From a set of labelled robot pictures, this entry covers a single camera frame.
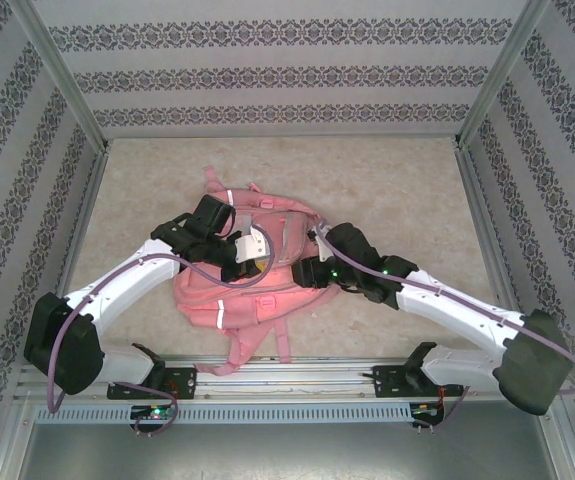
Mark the aluminium corner post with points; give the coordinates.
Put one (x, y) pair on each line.
(501, 70)
(59, 70)

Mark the small circuit board with LED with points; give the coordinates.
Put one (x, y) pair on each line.
(427, 411)
(154, 413)

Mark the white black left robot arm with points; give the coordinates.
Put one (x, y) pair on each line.
(127, 270)

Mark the aluminium side rail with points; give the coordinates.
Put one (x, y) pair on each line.
(87, 200)
(480, 200)

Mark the grey metal base panel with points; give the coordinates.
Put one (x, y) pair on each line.
(287, 450)

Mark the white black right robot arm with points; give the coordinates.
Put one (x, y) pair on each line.
(457, 305)

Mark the aluminium mounting rail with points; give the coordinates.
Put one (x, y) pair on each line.
(317, 380)

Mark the pink student backpack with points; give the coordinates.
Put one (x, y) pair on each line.
(247, 305)

